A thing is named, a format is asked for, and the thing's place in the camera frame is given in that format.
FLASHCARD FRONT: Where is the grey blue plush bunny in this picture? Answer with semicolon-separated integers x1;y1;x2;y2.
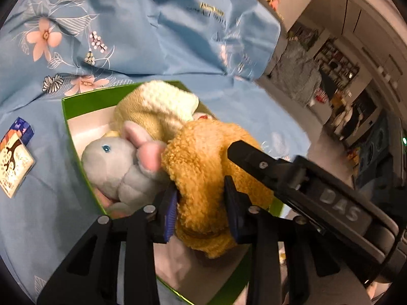
81;120;170;218

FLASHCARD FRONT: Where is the yellow white knitted towel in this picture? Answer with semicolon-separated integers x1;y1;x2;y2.
112;80;199;142

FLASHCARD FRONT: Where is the green cardboard box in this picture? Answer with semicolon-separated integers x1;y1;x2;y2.
62;75;293;304

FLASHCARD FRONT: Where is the light blue floral cloth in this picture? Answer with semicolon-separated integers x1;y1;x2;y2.
1;0;310;300

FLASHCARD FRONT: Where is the small printed card pack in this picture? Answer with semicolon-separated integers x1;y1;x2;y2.
1;117;35;198

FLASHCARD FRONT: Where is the golden brown plush toy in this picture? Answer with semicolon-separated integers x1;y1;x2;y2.
162;119;274;259

